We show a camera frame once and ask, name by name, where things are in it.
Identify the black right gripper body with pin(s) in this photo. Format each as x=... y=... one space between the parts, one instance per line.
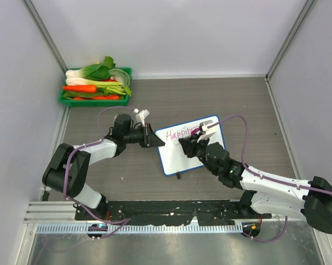
x=200 y=148

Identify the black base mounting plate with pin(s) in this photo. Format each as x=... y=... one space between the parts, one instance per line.
x=170 y=212

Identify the white slotted cable duct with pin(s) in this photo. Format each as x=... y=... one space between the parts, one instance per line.
x=192 y=228

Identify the small orange carrot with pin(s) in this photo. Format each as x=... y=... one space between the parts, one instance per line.
x=109 y=97

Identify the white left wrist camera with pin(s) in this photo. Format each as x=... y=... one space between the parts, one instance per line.
x=141 y=115

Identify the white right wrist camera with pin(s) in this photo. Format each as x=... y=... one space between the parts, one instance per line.
x=206 y=130

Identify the green plastic tray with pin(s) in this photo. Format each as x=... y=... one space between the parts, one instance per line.
x=66 y=97

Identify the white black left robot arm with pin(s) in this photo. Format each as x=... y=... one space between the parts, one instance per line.
x=67 y=170

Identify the white marker with magenta cap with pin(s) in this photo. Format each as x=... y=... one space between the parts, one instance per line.
x=194 y=132

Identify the green bok choy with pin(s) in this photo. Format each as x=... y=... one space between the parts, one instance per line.
x=94 y=72

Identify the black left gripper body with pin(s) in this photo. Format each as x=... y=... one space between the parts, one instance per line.
x=146 y=141

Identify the pale green bean bundle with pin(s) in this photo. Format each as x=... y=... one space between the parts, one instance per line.
x=121 y=76

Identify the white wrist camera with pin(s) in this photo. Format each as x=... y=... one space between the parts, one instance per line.
x=206 y=130
x=141 y=115

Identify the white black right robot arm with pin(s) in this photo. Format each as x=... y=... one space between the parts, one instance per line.
x=264 y=193

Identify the blue framed whiteboard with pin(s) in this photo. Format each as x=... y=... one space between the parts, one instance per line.
x=173 y=159

